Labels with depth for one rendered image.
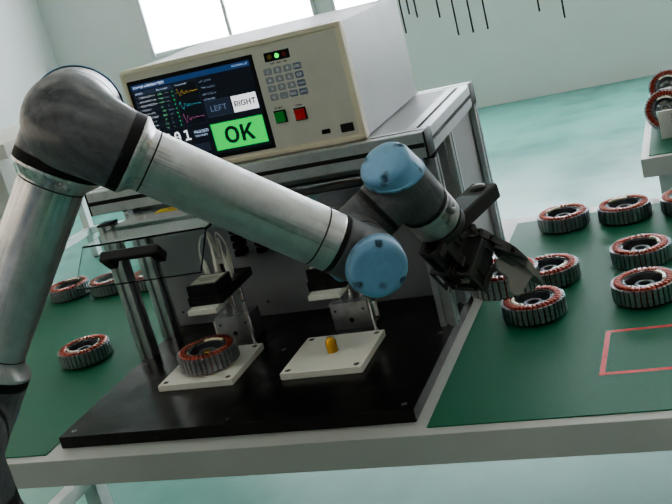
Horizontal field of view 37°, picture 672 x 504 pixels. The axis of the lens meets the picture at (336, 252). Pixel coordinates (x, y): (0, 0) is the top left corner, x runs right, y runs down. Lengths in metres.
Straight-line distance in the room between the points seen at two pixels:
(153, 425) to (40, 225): 0.53
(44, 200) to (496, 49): 6.97
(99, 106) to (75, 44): 8.27
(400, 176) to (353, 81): 0.46
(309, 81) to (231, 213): 0.63
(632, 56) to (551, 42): 0.61
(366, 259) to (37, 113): 0.41
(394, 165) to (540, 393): 0.43
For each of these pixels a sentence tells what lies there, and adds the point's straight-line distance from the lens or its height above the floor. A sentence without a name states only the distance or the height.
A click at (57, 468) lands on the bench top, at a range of 1.80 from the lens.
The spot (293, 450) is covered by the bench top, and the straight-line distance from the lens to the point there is 1.57.
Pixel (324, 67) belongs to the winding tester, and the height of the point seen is 1.25.
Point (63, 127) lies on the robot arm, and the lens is 1.16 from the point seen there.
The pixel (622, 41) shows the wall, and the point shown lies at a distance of 8.00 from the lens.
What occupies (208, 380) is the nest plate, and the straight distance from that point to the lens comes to 1.80.
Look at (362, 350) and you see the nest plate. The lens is 1.74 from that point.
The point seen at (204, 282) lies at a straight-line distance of 1.87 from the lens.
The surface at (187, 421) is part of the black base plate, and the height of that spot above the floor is 0.77.
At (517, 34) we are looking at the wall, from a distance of 8.07.
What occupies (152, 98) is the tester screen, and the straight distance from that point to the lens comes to 1.89.
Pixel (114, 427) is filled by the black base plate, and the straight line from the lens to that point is 1.77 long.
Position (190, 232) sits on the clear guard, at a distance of 1.66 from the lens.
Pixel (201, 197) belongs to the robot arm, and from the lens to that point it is 1.16.
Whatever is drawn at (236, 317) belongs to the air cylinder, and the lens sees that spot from 1.95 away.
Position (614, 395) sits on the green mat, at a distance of 1.49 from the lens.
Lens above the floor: 1.43
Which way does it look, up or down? 16 degrees down
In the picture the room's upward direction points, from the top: 15 degrees counter-clockwise
